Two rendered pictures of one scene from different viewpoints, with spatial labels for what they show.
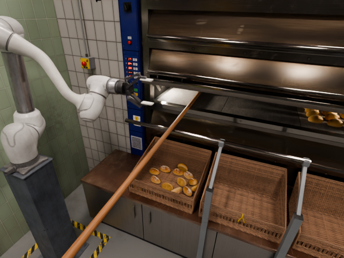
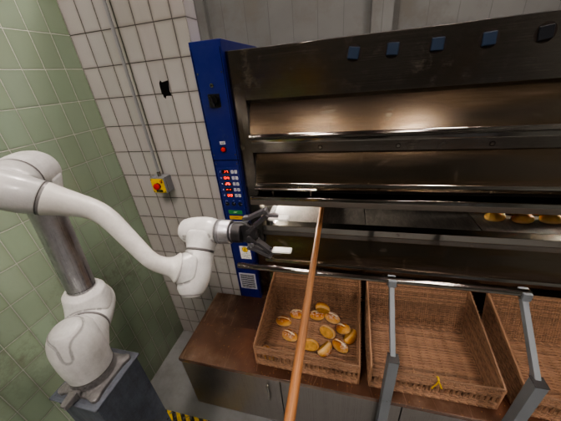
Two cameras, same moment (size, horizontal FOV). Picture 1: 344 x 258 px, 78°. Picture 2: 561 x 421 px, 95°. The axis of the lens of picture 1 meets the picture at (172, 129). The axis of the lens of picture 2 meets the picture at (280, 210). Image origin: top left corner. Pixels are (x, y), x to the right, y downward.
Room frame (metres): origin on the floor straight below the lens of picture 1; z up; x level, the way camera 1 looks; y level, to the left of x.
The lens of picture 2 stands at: (0.37, 0.21, 1.98)
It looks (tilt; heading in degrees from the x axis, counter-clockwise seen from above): 28 degrees down; 354
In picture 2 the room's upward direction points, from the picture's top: 5 degrees counter-clockwise
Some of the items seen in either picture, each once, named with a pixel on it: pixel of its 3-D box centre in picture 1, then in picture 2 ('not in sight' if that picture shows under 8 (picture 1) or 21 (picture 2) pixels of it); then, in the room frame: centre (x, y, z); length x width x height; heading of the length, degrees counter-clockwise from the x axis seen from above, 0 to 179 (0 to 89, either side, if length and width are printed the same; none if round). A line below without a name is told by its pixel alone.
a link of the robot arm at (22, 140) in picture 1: (19, 141); (78, 345); (1.08, 0.93, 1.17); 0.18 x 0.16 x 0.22; 13
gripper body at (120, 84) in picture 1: (126, 88); (245, 232); (1.17, 0.27, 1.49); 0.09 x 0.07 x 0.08; 69
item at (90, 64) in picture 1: (87, 62); (161, 183); (1.93, 0.77, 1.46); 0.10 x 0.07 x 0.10; 68
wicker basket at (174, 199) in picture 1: (171, 170); (310, 319); (1.38, 0.00, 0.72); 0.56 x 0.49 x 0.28; 67
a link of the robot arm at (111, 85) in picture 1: (115, 86); (226, 231); (1.20, 0.34, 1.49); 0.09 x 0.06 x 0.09; 159
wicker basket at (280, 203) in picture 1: (243, 191); (422, 334); (1.16, -0.55, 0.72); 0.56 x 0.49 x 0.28; 69
